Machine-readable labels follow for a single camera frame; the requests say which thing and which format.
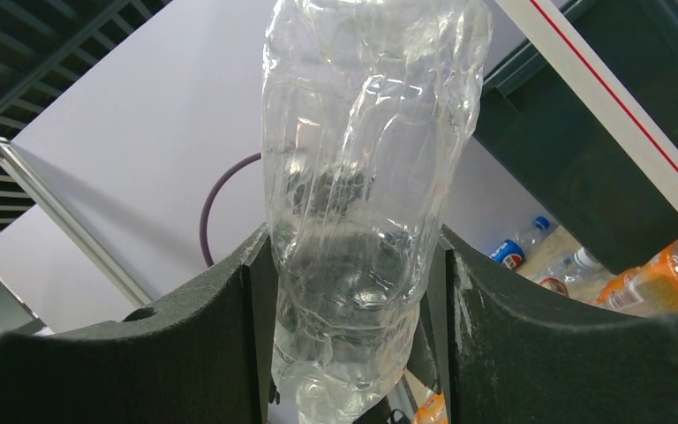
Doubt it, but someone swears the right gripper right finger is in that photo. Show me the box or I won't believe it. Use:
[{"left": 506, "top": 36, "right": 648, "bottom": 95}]
[{"left": 429, "top": 227, "right": 678, "bottom": 423}]

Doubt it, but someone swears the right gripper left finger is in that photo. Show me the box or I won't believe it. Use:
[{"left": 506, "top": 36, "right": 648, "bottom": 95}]
[{"left": 0, "top": 227, "right": 276, "bottom": 423}]

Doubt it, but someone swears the clear Pocari Sweat bottle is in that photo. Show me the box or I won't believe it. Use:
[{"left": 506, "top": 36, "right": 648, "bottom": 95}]
[{"left": 261, "top": 1, "right": 492, "bottom": 423}]

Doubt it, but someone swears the orange label bottle near bin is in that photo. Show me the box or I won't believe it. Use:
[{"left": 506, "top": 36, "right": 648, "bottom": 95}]
[{"left": 591, "top": 240, "right": 678, "bottom": 317}]

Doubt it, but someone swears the dark green plastic bin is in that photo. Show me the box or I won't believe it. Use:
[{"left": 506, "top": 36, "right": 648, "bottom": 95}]
[{"left": 475, "top": 1, "right": 678, "bottom": 273}]

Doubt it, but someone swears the orange label bottle centre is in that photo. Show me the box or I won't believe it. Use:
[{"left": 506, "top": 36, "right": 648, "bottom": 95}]
[{"left": 411, "top": 394, "right": 448, "bottom": 424}]

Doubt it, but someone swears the crushed clear bottle left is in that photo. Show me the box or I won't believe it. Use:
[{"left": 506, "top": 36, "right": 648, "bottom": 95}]
[{"left": 530, "top": 247, "right": 614, "bottom": 303}]

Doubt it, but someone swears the Pepsi bottle by wall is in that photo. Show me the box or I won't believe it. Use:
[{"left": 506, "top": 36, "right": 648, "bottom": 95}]
[{"left": 489, "top": 216, "right": 554, "bottom": 270}]

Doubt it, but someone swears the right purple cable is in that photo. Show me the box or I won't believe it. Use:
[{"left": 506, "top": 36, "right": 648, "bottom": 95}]
[{"left": 199, "top": 152, "right": 264, "bottom": 269}]

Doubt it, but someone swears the white PVC pipe frame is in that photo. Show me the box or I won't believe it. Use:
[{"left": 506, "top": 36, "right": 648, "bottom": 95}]
[{"left": 498, "top": 0, "right": 678, "bottom": 213}]

